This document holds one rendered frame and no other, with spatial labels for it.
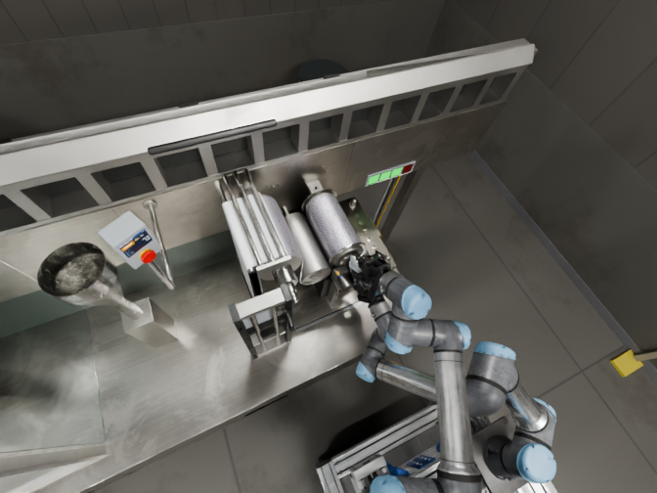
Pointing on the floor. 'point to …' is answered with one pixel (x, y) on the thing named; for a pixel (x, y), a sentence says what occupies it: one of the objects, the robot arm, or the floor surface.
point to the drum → (317, 68)
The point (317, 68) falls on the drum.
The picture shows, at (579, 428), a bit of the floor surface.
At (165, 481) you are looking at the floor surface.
